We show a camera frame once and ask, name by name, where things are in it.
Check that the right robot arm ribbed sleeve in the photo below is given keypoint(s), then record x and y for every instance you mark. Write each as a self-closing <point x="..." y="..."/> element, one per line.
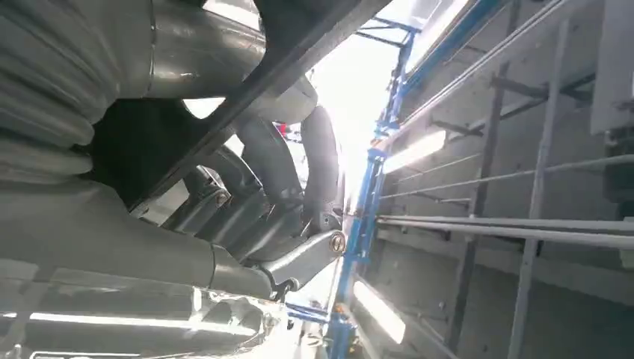
<point x="49" y="74"/>

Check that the blue metal shelf rack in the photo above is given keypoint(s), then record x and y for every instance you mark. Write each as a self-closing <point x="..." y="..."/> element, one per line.
<point x="364" y="213"/>

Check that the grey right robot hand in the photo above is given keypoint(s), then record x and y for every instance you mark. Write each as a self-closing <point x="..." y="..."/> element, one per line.
<point x="124" y="238"/>

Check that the grey ceiling duct box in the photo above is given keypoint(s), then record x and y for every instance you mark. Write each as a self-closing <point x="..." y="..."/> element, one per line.
<point x="611" y="64"/>

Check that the grey ceiling hanger strut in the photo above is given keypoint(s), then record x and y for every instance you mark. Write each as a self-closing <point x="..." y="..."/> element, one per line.
<point x="537" y="188"/>

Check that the long ceiling lamp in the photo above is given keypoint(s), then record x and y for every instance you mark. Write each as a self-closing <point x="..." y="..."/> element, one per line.
<point x="413" y="151"/>
<point x="379" y="312"/>

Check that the thin grey ceiling pipe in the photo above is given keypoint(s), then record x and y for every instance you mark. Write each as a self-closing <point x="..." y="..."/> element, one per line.
<point x="520" y="174"/>

